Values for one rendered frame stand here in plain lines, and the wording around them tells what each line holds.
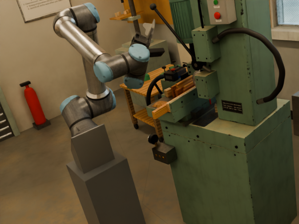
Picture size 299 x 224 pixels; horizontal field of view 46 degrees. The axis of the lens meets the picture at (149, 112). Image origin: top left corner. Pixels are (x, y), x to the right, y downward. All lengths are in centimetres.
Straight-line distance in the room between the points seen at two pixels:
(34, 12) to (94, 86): 255
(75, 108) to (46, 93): 254
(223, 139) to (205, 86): 28
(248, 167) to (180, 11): 84
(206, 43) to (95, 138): 92
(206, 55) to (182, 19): 28
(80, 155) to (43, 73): 264
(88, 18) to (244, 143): 102
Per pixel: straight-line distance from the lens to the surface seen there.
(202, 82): 171
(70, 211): 291
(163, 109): 180
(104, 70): 141
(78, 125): 215
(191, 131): 189
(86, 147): 214
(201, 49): 165
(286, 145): 207
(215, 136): 179
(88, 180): 213
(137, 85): 157
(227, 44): 166
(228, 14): 155
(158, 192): 277
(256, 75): 169
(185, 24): 184
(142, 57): 145
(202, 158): 195
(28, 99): 451
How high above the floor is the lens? 165
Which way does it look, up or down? 24 degrees down
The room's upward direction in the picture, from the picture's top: 14 degrees counter-clockwise
